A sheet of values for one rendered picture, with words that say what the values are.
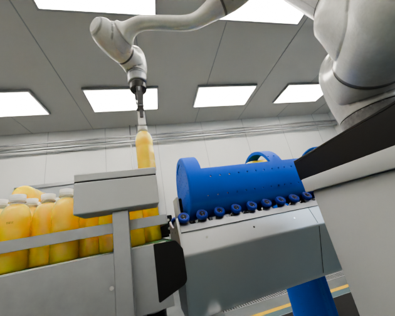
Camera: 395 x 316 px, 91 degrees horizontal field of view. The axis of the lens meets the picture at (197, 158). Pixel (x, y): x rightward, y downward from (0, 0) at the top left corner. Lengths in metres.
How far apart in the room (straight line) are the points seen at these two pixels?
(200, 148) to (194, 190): 4.00
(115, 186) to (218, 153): 4.35
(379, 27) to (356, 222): 0.40
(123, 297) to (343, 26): 0.74
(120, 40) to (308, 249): 1.16
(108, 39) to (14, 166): 4.58
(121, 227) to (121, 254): 0.06
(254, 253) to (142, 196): 0.50
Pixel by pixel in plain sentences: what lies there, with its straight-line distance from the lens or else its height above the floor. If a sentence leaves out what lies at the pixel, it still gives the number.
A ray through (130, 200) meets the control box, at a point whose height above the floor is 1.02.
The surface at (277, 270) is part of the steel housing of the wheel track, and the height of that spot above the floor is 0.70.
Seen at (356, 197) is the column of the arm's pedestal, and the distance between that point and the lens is 0.59.
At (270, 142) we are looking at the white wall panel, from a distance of 5.54.
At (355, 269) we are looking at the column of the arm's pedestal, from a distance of 0.66.
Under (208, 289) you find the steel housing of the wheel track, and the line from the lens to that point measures 0.82.
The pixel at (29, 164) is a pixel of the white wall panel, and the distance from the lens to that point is 5.20.
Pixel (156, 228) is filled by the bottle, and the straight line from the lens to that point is 0.82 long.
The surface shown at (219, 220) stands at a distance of 0.80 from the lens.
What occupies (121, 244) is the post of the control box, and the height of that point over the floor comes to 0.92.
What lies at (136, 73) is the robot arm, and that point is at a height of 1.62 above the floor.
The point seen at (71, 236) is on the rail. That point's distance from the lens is 0.68.
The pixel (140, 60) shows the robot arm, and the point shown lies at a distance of 1.05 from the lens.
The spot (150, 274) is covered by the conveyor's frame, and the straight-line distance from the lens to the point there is 0.64.
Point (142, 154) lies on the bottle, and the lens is 0.79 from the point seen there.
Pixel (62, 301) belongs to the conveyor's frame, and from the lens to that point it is 0.67.
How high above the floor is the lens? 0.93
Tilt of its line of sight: 19 degrees up
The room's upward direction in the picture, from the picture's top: 11 degrees counter-clockwise
